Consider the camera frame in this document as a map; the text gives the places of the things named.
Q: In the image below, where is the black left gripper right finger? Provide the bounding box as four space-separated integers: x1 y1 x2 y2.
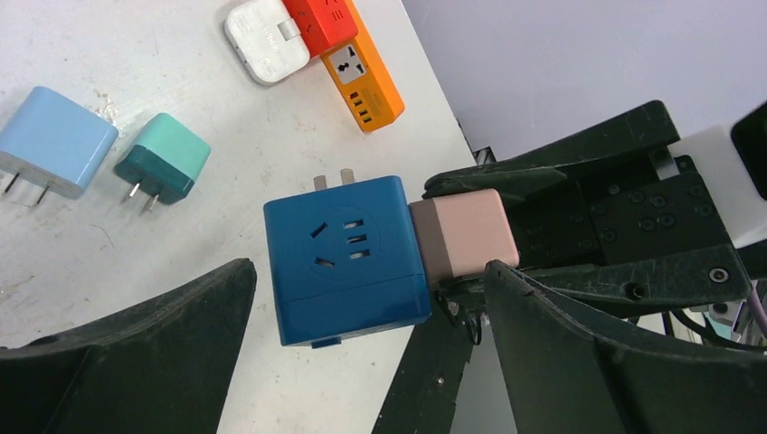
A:
484 260 766 433

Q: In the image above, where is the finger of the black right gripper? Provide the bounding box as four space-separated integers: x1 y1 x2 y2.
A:
422 99 680 201
518 242 752 318

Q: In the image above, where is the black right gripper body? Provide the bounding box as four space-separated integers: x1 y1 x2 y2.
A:
507 156 731 269

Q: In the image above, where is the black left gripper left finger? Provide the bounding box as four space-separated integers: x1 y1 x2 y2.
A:
1 259 257 433

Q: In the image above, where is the pink brown plug charger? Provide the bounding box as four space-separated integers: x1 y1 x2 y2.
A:
409 189 520 289

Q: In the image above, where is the teal plug charger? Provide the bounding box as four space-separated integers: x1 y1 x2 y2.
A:
114 112 211 212

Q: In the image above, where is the blue cube socket adapter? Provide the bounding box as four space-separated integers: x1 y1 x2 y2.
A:
263 175 432 348

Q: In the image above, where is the light blue plug charger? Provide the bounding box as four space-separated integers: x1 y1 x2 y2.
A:
1 86 118 202

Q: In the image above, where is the red cube socket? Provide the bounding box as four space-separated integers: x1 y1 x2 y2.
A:
283 0 358 59

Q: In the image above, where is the orange power strip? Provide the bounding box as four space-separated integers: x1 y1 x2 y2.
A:
320 1 404 133

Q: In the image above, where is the white flat adapter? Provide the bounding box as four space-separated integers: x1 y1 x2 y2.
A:
223 0 310 86

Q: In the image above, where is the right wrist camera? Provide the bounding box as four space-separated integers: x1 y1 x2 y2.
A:
670 104 766 249

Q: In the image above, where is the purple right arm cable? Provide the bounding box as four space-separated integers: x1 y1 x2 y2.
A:
745 281 767 343

